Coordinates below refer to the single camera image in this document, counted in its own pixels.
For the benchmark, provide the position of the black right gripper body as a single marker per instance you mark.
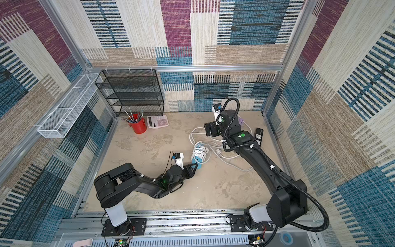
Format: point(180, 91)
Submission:
point(210, 129)

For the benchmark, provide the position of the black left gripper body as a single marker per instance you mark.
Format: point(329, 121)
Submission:
point(187, 173)

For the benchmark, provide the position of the black power strip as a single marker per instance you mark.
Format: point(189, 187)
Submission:
point(259, 136)

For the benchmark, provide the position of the teal power strip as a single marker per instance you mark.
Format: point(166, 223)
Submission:
point(198, 154)

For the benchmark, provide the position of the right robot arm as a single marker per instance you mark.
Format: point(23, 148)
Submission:
point(289, 201)

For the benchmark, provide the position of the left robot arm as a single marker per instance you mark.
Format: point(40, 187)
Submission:
point(115, 185)

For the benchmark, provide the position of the pink white calculator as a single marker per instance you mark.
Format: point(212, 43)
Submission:
point(156, 122)

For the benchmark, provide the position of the red metal pencil cup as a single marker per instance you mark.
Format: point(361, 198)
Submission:
point(140, 127)

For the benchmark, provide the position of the pencils in red cup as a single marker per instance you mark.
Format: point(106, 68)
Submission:
point(134, 118)

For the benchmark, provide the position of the teal tape roll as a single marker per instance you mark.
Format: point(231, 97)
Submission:
point(286, 238)

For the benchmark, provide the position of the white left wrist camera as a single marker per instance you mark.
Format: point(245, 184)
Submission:
point(178, 158)

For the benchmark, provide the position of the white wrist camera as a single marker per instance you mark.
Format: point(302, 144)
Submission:
point(217, 109)
point(178, 158)

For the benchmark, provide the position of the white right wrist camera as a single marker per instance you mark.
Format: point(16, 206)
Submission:
point(217, 109)

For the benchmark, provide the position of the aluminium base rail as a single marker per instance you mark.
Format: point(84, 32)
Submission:
point(187, 228)

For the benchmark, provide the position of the black wire mesh shelf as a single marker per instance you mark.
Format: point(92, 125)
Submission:
point(132, 91)

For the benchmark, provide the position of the white wire mesh basket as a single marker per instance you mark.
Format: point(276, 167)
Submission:
point(58, 124)

